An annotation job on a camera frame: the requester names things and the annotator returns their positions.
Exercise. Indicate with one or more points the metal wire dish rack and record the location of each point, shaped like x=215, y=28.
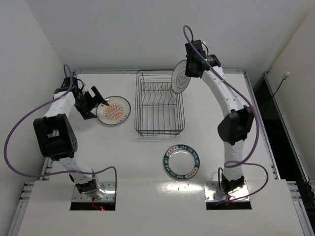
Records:
x=159, y=111

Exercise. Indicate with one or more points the right aluminium frame rail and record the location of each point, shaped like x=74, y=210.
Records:
x=287, y=128

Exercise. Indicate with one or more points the aluminium frame rail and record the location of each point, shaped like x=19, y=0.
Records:
x=24, y=199
x=287, y=128

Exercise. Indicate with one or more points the white plate grey line pattern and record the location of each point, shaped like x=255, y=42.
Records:
x=179, y=79

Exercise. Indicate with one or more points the black cable white plug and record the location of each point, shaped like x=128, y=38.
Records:
x=284, y=77

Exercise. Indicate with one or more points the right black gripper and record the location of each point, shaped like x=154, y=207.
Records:
x=191, y=68

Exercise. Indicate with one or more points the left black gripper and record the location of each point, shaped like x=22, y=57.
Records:
x=89, y=104

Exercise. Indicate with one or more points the orange sunburst pattern plate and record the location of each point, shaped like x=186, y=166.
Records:
x=116, y=112

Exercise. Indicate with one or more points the left aluminium frame rail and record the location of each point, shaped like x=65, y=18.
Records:
x=24, y=199

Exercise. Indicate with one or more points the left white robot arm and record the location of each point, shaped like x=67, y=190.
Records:
x=57, y=139

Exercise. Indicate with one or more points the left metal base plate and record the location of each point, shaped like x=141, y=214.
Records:
x=106, y=194

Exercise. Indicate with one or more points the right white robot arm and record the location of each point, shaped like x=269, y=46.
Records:
x=237, y=116

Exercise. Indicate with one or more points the metal base plate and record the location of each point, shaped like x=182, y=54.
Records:
x=214, y=194
x=106, y=194

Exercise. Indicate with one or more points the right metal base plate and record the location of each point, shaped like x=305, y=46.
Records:
x=214, y=194

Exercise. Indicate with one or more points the teal rimmed lettered plate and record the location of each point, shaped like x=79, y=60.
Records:
x=181, y=162

